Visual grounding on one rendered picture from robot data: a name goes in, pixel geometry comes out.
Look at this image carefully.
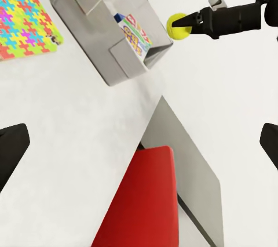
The tennis ball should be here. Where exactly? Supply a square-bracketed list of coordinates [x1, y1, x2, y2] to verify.
[166, 13, 192, 40]

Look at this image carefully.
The board game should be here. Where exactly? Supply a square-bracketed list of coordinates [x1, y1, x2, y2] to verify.
[118, 13, 152, 61]
[114, 13, 125, 23]

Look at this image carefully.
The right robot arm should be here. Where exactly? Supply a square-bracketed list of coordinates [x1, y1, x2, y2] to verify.
[171, 0, 278, 40]

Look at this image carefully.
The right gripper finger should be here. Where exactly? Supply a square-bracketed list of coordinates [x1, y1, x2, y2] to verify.
[171, 8, 204, 27]
[191, 21, 206, 34]

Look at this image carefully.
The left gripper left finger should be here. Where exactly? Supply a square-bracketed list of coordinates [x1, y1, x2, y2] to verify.
[0, 123, 30, 192]

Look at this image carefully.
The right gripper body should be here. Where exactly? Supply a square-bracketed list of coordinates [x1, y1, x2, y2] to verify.
[203, 5, 242, 40]

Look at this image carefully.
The jigsaw puzzle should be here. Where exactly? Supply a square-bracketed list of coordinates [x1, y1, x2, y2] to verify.
[0, 0, 63, 62]

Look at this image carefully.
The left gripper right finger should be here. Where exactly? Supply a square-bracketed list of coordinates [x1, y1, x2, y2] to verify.
[259, 123, 278, 170]

